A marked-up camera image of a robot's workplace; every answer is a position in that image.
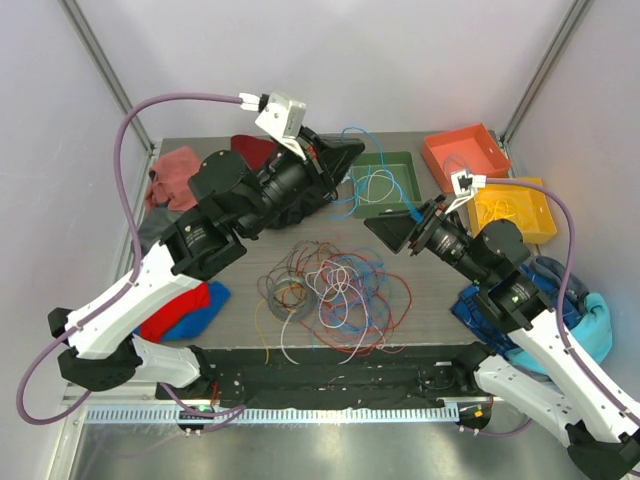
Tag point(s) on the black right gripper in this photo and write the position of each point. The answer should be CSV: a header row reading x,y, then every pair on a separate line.
x,y
395,227

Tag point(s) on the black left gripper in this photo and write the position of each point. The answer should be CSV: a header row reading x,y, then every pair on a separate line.
x,y
328,159

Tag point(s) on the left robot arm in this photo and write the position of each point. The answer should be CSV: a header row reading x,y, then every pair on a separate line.
x,y
233,203

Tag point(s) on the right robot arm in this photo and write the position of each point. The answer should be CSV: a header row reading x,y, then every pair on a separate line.
x,y
589,414

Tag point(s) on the green plastic bin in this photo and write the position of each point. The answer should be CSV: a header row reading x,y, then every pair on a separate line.
x,y
384,182

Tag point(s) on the black cloth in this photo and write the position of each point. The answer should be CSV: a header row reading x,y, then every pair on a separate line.
x,y
300,210

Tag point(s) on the dark red cloth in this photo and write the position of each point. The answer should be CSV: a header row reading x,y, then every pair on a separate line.
x,y
254,150

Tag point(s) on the blue plaid shirt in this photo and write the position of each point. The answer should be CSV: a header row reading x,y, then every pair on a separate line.
x,y
547,274

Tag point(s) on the orange plastic bin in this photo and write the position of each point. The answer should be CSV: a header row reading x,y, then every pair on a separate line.
x,y
472,148

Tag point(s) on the yellow plastic bin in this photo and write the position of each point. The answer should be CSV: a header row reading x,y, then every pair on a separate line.
x,y
527,208

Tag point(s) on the pink cloth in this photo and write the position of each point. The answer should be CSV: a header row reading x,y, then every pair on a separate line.
x,y
169,177

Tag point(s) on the grey cloth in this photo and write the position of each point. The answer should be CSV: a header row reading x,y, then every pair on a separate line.
x,y
153,225

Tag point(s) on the turquoise cloth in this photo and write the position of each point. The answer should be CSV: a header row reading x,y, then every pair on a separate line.
x,y
590,325

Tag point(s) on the bright red cloth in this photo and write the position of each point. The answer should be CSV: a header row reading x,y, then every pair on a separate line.
x,y
168,316

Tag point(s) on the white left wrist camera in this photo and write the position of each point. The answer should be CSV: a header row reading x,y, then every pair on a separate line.
x,y
279,116

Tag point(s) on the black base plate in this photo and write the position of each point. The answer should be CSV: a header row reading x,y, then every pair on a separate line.
x,y
317,379

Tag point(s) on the white slotted cable duct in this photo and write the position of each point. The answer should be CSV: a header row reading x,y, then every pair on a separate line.
x,y
164,414

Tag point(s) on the right aluminium frame post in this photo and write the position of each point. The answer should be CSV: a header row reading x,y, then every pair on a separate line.
x,y
568,26

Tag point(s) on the aluminium frame post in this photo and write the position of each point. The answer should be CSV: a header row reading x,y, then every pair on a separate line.
x,y
97,54
568,26

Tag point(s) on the left aluminium frame post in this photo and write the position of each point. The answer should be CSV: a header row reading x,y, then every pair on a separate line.
x,y
97,54

